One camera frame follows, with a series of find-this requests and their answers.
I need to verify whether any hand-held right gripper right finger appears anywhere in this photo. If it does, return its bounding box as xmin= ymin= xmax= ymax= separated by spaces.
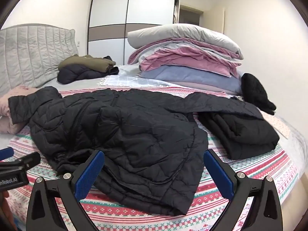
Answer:
xmin=203 ymin=149 xmax=284 ymax=231

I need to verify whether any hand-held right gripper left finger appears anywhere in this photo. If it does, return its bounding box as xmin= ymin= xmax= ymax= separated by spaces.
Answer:
xmin=26 ymin=149 xmax=105 ymax=231

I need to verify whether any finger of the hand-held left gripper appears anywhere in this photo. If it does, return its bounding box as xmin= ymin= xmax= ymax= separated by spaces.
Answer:
xmin=0 ymin=147 xmax=41 ymax=174

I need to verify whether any black quilted jacket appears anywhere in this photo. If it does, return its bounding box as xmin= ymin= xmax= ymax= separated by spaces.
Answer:
xmin=8 ymin=86 xmax=267 ymax=216

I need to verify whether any person's left hand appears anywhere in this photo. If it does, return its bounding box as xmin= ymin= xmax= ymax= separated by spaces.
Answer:
xmin=0 ymin=190 xmax=18 ymax=231

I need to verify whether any folded black coat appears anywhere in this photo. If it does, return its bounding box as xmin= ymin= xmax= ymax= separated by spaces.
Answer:
xmin=198 ymin=112 xmax=280 ymax=160

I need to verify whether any pink floral pillow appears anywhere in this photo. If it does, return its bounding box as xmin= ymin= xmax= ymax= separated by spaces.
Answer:
xmin=0 ymin=87 xmax=39 ymax=134

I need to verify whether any pale pink folded sheet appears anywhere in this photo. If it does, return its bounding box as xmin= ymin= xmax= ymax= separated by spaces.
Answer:
xmin=178 ymin=81 xmax=228 ymax=93

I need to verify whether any black fuzzy garment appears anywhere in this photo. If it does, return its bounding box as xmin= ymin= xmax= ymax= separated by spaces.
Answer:
xmin=241 ymin=73 xmax=277 ymax=115

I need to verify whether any navy puffer jacket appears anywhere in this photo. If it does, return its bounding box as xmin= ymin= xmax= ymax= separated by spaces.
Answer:
xmin=57 ymin=64 xmax=119 ymax=85

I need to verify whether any blue folded blanket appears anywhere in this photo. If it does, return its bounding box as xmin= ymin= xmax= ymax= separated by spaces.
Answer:
xmin=139 ymin=65 xmax=243 ymax=95

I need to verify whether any white lace cloth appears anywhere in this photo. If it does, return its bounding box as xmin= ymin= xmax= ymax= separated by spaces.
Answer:
xmin=97 ymin=65 xmax=169 ymax=89

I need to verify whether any grey quilted headboard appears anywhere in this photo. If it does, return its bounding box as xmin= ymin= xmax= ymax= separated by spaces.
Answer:
xmin=0 ymin=23 xmax=79 ymax=97

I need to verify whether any small black garment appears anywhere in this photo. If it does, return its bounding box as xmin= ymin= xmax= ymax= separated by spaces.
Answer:
xmin=103 ymin=56 xmax=120 ymax=75

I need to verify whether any olive green jacket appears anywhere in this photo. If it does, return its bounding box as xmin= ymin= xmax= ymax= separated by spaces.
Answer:
xmin=58 ymin=54 xmax=116 ymax=73

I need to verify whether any pink folded blanket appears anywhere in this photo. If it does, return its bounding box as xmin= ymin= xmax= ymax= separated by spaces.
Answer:
xmin=127 ymin=45 xmax=242 ymax=79

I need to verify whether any cream room door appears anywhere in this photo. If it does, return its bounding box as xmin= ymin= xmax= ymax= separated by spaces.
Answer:
xmin=204 ymin=5 xmax=226 ymax=36

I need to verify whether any white sliding door wardrobe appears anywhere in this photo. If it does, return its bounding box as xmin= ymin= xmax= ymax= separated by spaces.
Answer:
xmin=87 ymin=0 xmax=181 ymax=66

